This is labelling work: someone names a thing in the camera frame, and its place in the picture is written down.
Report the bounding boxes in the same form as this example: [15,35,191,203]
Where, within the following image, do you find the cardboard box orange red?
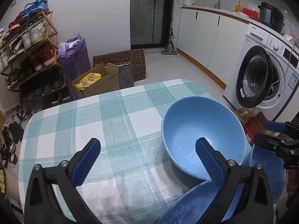
[234,108,275,146]

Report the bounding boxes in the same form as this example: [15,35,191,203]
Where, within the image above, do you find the black framed glass door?
[130,0,173,49]

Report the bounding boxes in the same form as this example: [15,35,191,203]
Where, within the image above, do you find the white washing machine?
[224,24,298,120]

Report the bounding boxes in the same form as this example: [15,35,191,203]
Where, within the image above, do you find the upright vacuum cleaner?
[161,28,177,55]

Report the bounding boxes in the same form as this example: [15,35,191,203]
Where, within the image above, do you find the person's right hand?
[286,169,298,196]

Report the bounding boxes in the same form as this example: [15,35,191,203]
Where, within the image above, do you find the dark blue bowl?
[223,144,286,221]
[158,180,220,223]

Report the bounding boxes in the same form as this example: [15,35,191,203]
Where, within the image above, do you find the teal plaid tablecloth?
[18,79,209,223]

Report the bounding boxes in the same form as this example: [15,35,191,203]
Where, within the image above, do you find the light blue bowl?
[161,96,247,181]

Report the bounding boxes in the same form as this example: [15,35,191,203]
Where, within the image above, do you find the black rice cooker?
[258,2,284,34]

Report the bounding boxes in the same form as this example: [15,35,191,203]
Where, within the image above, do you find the wooden shoe rack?
[1,0,59,113]

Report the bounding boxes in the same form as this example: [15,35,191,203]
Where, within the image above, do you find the purple plastic bag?
[59,34,91,100]

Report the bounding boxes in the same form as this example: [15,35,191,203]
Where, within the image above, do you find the patterned brown doormat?
[93,49,147,83]

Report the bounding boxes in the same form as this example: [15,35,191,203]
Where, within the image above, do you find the white kitchen base cabinets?
[177,7,249,90]

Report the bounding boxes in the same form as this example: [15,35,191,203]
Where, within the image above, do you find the cardboard box with snacks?
[72,63,120,99]

